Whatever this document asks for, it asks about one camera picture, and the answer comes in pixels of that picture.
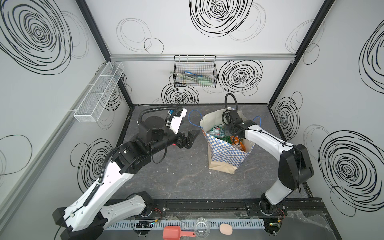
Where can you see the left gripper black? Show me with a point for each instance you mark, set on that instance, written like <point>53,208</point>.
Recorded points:
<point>184,141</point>

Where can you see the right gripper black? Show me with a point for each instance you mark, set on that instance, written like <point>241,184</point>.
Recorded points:
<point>232,122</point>

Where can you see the green snack packet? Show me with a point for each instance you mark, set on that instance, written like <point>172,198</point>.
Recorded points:
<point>229,138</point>

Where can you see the teal Fox's candy bag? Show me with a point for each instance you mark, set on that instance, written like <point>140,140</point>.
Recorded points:
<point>219,131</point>

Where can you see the checkered paper bag blue handles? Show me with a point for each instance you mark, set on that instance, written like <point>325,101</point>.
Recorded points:
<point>222,156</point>

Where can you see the orange snack packet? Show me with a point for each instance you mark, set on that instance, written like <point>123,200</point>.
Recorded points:
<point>237,143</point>

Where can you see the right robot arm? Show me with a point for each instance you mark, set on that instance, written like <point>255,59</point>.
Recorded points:
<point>295,166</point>

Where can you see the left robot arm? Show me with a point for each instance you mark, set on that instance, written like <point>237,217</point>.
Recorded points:
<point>90,215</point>

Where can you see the pink oval sponge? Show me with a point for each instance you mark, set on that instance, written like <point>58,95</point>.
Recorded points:
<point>226,229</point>

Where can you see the pink plastic scoop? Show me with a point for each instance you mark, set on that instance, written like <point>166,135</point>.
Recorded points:
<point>175,233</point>

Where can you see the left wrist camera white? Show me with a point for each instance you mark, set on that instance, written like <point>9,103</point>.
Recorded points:
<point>175,122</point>

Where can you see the items in wire basket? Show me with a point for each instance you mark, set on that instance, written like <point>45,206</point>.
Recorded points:
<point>188,78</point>

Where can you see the black wire wall basket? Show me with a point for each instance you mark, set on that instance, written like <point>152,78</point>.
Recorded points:
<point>198,64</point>

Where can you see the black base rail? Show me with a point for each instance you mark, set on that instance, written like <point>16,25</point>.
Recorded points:
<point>249,207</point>

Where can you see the grey slotted cable duct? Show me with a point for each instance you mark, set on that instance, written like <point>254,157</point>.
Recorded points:
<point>142,225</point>

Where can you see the clear acrylic wall shelf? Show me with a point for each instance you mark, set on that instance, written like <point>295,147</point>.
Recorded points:
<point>104,94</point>

